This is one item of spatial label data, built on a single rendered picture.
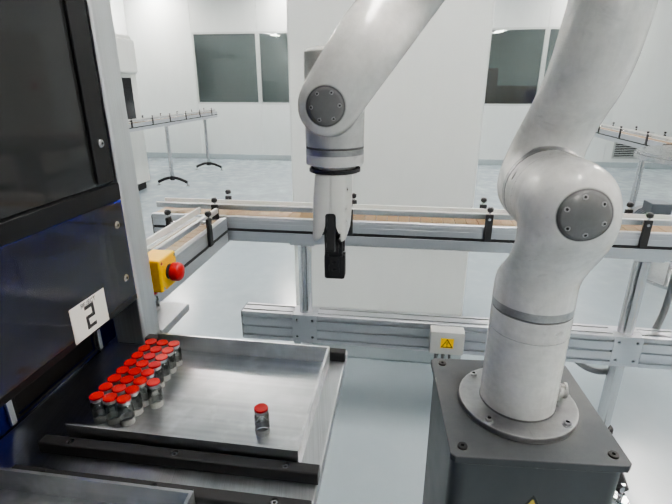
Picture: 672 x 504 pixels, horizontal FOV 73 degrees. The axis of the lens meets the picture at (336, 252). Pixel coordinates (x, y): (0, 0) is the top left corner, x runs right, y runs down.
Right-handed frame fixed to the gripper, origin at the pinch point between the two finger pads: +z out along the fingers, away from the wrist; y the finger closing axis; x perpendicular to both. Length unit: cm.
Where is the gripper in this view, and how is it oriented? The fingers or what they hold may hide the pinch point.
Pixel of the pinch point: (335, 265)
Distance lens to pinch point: 72.4
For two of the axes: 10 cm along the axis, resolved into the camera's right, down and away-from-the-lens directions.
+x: 9.9, 0.4, -1.2
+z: 0.0, 9.4, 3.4
